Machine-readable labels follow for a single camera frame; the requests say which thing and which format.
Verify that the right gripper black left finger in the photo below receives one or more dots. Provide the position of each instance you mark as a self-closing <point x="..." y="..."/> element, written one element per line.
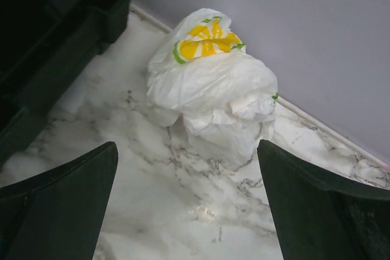
<point x="58" y="214"/>

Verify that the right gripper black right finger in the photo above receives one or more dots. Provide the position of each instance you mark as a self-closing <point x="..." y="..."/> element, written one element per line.
<point x="319" y="214"/>

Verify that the white plastic bag lemon print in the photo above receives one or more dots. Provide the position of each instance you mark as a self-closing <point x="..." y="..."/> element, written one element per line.
<point x="203" y="75"/>

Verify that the black plastic toolbox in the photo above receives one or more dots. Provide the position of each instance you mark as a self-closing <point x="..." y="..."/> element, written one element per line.
<point x="45" y="45"/>

